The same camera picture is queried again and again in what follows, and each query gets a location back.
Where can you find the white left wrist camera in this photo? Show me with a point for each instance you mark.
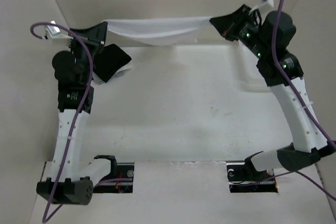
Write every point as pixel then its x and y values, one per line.
pixel 55 35

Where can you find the folded white tank top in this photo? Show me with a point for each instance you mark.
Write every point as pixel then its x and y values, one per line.
pixel 123 70

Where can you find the white tank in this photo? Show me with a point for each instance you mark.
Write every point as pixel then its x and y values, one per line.
pixel 160 31
pixel 123 70

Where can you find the folded black tank top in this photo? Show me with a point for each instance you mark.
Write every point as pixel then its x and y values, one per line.
pixel 108 62

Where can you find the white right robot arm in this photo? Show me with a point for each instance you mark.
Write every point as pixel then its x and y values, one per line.
pixel 282 72

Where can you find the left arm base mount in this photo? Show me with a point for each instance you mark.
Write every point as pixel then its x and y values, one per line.
pixel 119 180

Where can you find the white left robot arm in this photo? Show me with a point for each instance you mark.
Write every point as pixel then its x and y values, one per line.
pixel 67 183

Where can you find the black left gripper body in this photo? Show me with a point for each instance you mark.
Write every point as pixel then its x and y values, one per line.
pixel 94 43

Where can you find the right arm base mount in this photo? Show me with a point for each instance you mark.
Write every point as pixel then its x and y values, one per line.
pixel 244 179

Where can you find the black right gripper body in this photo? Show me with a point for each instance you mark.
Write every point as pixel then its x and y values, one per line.
pixel 242 28

